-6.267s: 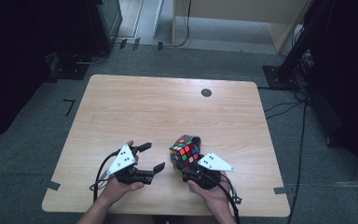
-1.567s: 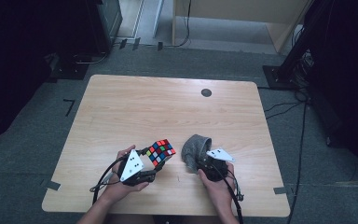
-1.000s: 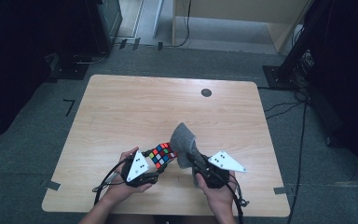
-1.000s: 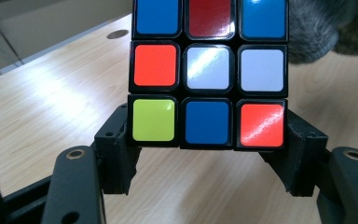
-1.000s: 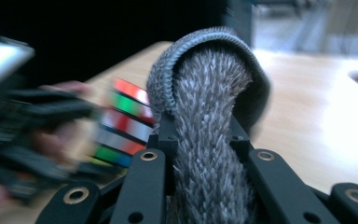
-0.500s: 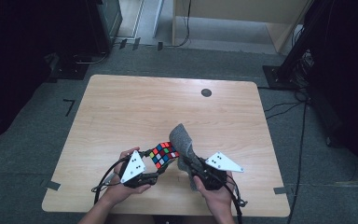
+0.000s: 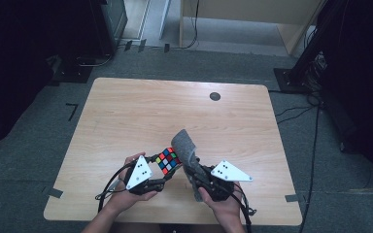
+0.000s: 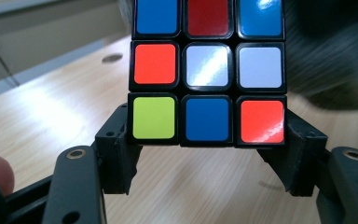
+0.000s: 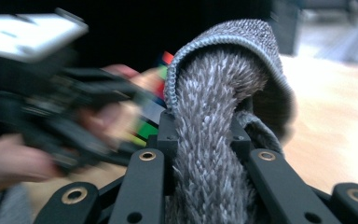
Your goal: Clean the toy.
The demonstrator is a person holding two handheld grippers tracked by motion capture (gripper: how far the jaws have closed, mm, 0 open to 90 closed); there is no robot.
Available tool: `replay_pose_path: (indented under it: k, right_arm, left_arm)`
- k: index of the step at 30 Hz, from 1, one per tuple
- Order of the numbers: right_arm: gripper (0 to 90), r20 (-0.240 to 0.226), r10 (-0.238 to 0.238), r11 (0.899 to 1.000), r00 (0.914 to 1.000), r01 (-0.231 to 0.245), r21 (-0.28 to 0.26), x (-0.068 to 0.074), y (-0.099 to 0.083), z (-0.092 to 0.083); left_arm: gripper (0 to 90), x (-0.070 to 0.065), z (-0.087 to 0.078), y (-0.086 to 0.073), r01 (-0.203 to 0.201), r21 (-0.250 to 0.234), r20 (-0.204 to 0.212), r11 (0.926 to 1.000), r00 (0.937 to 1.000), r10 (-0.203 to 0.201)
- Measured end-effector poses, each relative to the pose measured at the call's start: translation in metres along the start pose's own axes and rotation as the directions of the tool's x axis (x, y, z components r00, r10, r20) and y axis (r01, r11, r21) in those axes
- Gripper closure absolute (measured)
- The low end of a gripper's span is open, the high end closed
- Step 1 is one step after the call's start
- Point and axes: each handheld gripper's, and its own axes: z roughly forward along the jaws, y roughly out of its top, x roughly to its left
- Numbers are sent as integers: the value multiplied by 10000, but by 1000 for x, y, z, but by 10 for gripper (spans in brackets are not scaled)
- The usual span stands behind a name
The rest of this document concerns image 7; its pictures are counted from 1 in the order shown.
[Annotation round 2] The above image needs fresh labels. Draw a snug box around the grey towel cloth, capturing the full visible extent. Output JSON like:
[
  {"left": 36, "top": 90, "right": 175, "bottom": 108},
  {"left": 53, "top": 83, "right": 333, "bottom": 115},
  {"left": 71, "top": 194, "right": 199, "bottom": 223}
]
[{"left": 170, "top": 128, "right": 209, "bottom": 204}]

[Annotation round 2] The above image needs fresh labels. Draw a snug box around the person's right hand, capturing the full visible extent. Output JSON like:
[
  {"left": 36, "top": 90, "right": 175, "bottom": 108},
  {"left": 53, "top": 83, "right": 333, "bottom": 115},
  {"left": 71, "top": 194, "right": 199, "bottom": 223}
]
[{"left": 197, "top": 182, "right": 245, "bottom": 225}]

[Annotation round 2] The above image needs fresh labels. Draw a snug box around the hand-held gripper cable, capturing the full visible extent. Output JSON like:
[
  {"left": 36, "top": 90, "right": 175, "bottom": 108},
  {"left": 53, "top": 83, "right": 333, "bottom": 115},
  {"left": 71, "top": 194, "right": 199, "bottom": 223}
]
[
  {"left": 94, "top": 160, "right": 134, "bottom": 214},
  {"left": 228, "top": 183, "right": 258, "bottom": 233}
]

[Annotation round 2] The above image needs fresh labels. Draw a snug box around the grey tape piece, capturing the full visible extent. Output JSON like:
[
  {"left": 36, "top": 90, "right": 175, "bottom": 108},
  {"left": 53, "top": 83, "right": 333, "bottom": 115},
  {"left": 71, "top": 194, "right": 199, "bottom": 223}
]
[
  {"left": 284, "top": 193, "right": 301, "bottom": 204},
  {"left": 41, "top": 185, "right": 64, "bottom": 199}
]

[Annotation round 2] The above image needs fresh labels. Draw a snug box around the light wooden cabinet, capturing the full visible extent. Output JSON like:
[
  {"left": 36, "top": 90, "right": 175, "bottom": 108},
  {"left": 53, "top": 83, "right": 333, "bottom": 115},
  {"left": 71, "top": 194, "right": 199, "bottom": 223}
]
[{"left": 178, "top": 0, "right": 327, "bottom": 56}]

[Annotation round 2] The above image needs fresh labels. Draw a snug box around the black flat stand base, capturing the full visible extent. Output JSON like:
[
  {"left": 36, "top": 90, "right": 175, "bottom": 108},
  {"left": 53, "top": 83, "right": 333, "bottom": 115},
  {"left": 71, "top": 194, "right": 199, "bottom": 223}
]
[{"left": 49, "top": 54, "right": 95, "bottom": 85}]

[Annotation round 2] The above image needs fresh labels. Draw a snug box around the person's left hand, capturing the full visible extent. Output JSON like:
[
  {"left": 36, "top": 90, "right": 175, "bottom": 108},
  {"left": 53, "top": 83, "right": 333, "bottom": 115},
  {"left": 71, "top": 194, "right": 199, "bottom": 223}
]
[{"left": 104, "top": 151, "right": 159, "bottom": 216}]

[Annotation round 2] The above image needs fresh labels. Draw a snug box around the tangled cable bundle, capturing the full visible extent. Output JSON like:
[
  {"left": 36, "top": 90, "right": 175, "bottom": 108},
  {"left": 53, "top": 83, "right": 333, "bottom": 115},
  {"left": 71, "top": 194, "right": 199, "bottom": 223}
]
[{"left": 304, "top": 50, "right": 330, "bottom": 108}]

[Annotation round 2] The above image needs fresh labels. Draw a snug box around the thin black floor cable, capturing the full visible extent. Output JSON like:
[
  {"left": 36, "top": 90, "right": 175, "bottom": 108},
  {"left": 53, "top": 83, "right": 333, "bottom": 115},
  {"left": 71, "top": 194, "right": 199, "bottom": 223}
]
[
  {"left": 275, "top": 105, "right": 317, "bottom": 117},
  {"left": 276, "top": 107, "right": 319, "bottom": 125}
]

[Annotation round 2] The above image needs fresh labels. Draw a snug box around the right hand-held gripper cable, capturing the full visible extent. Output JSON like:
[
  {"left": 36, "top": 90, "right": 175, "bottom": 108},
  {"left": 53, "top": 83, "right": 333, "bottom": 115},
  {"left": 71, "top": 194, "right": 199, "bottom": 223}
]
[{"left": 228, "top": 183, "right": 258, "bottom": 233}]

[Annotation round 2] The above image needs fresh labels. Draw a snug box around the black metal stand with base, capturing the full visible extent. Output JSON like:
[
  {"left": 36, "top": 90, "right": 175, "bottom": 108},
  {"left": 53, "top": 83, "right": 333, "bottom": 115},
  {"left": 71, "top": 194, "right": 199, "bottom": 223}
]
[{"left": 273, "top": 0, "right": 348, "bottom": 95}]

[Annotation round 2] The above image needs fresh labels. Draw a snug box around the black hanging cable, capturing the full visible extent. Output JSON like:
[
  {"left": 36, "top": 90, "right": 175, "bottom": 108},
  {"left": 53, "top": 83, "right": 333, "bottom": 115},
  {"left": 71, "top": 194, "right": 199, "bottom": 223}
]
[{"left": 170, "top": 0, "right": 201, "bottom": 50}]

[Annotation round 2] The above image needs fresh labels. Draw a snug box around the multicoloured puzzle cube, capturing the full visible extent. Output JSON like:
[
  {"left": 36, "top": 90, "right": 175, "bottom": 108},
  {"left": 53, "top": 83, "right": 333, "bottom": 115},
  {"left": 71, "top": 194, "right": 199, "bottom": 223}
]
[{"left": 154, "top": 147, "right": 183, "bottom": 176}]

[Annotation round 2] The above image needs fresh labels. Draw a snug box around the black curtain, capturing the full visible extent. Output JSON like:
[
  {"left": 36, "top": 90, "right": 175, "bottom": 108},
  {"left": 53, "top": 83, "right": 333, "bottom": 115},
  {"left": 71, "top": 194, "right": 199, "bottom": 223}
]
[
  {"left": 317, "top": 0, "right": 373, "bottom": 185},
  {"left": 0, "top": 0, "right": 92, "bottom": 153}
]

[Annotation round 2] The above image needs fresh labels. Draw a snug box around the dark monitor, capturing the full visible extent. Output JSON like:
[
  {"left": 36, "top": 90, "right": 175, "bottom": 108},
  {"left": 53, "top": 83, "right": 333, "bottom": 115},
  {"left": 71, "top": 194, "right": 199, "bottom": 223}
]
[{"left": 88, "top": 0, "right": 129, "bottom": 58}]

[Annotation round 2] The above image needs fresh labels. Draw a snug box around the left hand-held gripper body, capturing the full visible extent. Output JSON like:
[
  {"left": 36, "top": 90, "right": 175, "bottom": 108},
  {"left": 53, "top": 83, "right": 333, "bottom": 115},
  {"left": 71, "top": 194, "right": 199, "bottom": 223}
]
[{"left": 123, "top": 154, "right": 167, "bottom": 197}]

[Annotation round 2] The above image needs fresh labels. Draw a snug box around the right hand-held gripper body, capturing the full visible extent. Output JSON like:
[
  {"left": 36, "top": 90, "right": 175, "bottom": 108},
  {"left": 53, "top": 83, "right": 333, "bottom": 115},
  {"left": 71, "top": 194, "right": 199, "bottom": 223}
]
[{"left": 191, "top": 159, "right": 254, "bottom": 203}]

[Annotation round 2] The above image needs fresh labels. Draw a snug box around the long black floor cable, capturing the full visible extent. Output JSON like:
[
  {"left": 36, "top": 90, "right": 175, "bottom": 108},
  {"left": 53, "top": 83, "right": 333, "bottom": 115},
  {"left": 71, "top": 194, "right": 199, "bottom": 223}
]
[{"left": 297, "top": 96, "right": 322, "bottom": 233}]

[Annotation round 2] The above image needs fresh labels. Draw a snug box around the left hand-held gripper cable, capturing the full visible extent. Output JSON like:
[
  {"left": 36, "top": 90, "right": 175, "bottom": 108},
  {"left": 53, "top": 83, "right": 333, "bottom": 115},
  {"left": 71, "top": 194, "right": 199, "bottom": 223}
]
[{"left": 94, "top": 160, "right": 134, "bottom": 214}]

